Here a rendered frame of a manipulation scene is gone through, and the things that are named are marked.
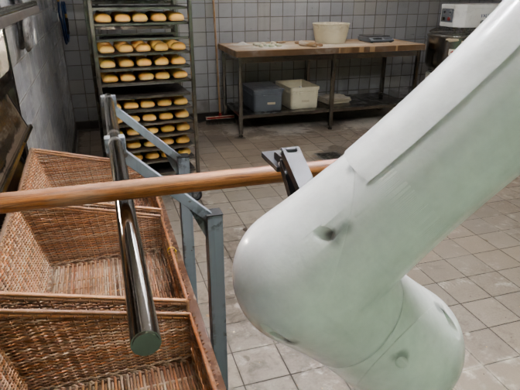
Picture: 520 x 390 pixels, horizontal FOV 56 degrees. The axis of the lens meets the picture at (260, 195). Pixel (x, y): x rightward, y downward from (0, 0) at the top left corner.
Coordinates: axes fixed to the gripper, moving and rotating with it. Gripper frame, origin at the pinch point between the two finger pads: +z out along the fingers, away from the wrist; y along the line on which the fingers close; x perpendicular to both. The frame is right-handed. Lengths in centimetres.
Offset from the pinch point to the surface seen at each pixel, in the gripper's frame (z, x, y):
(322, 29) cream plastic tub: 460, 213, 13
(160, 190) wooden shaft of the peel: 6.6, -16.1, -0.8
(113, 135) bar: 47, -22, 1
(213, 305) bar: 46, -2, 50
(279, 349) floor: 99, 37, 119
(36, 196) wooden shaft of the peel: 6.9, -33.5, -2.1
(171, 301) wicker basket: 43, -13, 44
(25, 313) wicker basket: 36, -45, 36
